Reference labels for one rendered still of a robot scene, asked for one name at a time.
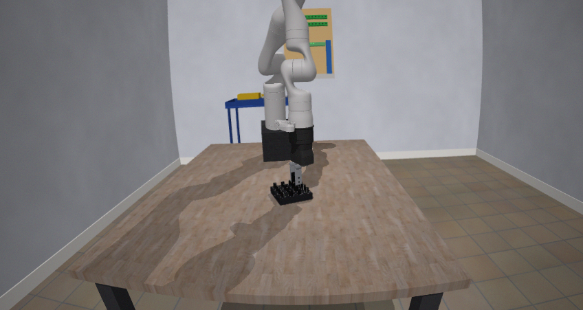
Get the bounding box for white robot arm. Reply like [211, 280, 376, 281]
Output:
[258, 0, 317, 131]

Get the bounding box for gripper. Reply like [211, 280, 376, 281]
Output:
[274, 110, 314, 186]

